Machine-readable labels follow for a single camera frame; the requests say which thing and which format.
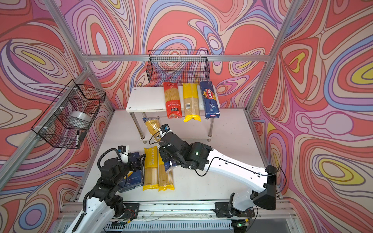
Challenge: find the yellow clear spaghetti bag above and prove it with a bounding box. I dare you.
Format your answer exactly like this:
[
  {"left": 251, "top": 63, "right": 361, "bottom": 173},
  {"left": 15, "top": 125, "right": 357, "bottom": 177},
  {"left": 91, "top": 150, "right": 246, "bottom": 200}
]
[{"left": 183, "top": 83, "right": 201, "bottom": 122}]

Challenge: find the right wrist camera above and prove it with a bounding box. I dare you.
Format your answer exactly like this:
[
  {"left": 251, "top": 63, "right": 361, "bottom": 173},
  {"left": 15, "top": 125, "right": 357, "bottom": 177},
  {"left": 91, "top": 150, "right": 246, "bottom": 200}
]
[{"left": 160, "top": 124, "right": 171, "bottom": 136}]

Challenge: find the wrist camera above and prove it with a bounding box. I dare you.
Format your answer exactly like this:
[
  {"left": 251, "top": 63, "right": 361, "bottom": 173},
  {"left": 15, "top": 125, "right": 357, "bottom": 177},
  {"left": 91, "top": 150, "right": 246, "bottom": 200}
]
[
  {"left": 117, "top": 146, "right": 127, "bottom": 154},
  {"left": 160, "top": 124, "right": 171, "bottom": 136}
]

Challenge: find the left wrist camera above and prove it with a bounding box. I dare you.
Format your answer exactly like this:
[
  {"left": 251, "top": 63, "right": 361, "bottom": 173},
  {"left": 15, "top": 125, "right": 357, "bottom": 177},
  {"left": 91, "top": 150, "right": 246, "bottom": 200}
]
[{"left": 117, "top": 146, "right": 127, "bottom": 154}]

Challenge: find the black wire basket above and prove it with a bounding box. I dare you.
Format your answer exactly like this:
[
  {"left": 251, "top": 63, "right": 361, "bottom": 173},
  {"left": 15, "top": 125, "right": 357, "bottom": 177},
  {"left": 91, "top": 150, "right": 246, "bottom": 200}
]
[
  {"left": 31, "top": 80, "right": 106, "bottom": 149},
  {"left": 146, "top": 49, "right": 210, "bottom": 85}
]

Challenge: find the red spaghetti bag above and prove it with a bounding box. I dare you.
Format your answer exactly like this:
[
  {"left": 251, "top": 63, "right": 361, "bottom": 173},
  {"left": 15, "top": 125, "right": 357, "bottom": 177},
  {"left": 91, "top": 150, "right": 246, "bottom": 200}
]
[{"left": 163, "top": 82, "right": 183, "bottom": 118}]

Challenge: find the blue Barilla pasta box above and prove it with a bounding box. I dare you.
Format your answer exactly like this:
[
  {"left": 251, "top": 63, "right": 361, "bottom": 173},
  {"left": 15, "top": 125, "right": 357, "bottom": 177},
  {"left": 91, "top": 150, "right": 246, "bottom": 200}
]
[{"left": 118, "top": 151, "right": 144, "bottom": 193}]

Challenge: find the yellow pastatime bag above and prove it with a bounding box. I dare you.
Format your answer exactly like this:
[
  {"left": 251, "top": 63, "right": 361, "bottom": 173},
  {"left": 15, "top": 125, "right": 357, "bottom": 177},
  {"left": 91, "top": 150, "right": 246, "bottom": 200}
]
[
  {"left": 158, "top": 153, "right": 175, "bottom": 192},
  {"left": 143, "top": 147, "right": 159, "bottom": 191}
]

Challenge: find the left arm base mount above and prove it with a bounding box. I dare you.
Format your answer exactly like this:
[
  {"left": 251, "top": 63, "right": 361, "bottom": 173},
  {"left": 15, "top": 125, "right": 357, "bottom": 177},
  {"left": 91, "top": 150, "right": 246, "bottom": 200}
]
[{"left": 112, "top": 203, "right": 140, "bottom": 226}]

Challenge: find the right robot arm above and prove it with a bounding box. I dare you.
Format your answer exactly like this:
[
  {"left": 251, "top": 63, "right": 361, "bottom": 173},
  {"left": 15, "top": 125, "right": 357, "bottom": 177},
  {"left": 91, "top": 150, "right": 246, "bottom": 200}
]
[{"left": 158, "top": 132, "right": 277, "bottom": 212}]

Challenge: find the clear blue Ankara spaghetti bag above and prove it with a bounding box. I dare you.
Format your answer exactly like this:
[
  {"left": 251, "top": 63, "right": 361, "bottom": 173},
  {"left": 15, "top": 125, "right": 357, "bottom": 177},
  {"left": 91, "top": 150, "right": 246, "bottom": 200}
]
[{"left": 142, "top": 117, "right": 177, "bottom": 172}]

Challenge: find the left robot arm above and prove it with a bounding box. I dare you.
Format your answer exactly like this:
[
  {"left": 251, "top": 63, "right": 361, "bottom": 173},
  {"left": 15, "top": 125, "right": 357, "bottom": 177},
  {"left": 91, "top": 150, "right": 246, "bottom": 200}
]
[{"left": 66, "top": 155, "right": 144, "bottom": 233}]

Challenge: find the blue Barilla spaghetti bag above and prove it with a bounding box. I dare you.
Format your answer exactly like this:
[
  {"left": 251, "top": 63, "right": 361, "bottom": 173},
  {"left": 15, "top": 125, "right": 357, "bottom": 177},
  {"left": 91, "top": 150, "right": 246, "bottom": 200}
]
[{"left": 200, "top": 81, "right": 220, "bottom": 118}]

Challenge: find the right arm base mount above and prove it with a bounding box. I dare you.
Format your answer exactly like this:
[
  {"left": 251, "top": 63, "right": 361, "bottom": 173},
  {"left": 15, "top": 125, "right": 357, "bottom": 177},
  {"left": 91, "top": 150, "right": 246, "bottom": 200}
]
[{"left": 212, "top": 202, "right": 255, "bottom": 219}]

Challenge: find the white two-tier shelf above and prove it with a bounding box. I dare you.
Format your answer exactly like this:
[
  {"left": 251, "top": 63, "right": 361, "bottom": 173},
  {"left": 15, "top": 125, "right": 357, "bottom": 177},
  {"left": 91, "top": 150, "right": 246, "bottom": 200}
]
[{"left": 125, "top": 86, "right": 214, "bottom": 144}]

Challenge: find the black marker pen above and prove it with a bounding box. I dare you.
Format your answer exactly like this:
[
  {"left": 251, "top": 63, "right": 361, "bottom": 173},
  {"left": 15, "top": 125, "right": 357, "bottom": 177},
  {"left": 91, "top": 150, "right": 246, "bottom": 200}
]
[{"left": 75, "top": 130, "right": 80, "bottom": 147}]

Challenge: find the black wire basket back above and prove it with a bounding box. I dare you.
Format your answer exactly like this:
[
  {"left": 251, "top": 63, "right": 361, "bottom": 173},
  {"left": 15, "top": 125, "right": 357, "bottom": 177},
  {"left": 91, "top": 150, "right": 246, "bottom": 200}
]
[{"left": 146, "top": 49, "right": 210, "bottom": 85}]

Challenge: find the black wire basket left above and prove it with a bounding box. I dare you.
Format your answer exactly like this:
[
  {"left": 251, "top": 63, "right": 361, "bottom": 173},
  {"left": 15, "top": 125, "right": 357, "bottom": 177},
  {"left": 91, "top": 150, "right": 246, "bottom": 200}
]
[{"left": 31, "top": 80, "right": 106, "bottom": 149}]

